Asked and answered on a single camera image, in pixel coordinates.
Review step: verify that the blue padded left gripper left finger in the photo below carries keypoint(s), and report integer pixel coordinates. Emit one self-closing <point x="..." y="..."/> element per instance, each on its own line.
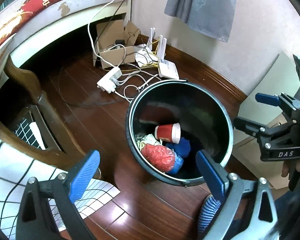
<point x="81" y="174"/>

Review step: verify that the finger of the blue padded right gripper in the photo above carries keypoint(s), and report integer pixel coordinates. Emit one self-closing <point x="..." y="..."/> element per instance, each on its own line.
<point x="249" y="127"/>
<point x="272" y="100"/>

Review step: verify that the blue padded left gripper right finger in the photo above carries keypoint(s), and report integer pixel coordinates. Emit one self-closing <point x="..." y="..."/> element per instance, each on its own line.
<point x="214" y="175"/>

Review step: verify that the blue plastic cup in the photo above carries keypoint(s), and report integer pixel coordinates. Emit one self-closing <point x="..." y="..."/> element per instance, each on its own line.
<point x="181" y="150"/>

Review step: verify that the red paper cup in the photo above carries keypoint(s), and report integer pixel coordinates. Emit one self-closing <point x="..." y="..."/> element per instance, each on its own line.
<point x="168" y="133"/>

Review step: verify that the black round trash bin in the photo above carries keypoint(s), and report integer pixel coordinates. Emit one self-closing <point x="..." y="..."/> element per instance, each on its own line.
<point x="184" y="117"/>

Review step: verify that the person's hand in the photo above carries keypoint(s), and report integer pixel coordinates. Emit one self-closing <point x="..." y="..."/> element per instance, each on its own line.
<point x="287" y="164"/>

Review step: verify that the blue striped slipper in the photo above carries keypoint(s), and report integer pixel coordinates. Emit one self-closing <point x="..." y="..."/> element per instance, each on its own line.
<point x="209" y="209"/>

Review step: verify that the brown wooden table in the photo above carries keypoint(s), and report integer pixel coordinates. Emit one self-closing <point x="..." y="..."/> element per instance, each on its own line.
<point x="38" y="130"/>

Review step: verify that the red mesh plastic bag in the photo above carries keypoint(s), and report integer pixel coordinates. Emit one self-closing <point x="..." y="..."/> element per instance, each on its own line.
<point x="161" y="157"/>

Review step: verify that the white grid tablecloth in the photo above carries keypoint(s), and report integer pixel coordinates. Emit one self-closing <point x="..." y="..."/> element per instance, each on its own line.
<point x="34" y="201"/>

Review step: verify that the white power strip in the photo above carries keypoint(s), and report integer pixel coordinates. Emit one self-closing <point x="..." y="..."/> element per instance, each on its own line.
<point x="110" y="81"/>

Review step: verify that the white wifi router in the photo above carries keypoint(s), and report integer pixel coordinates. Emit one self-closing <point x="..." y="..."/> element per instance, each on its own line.
<point x="167" y="69"/>

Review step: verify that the grey hanging cloth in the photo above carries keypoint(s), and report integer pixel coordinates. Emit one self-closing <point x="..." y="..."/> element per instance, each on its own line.
<point x="213" y="18"/>

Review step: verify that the brown cardboard box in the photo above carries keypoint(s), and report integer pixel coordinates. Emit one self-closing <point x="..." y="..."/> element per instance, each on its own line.
<point x="115" y="42"/>

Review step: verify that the bed with white frame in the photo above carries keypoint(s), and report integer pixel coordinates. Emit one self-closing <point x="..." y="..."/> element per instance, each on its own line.
<point x="56" y="21"/>

